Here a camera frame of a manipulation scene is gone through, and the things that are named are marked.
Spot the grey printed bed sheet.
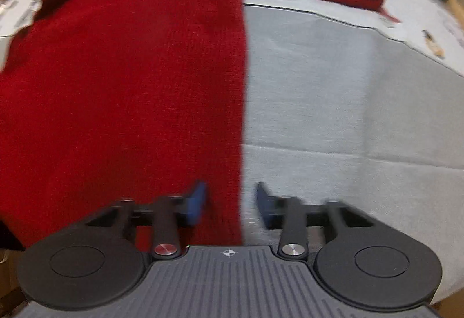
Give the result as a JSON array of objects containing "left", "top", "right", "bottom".
[{"left": 0, "top": 0, "right": 464, "bottom": 308}]

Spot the red knitted sweater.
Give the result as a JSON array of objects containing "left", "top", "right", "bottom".
[{"left": 1, "top": 0, "right": 383, "bottom": 247}]

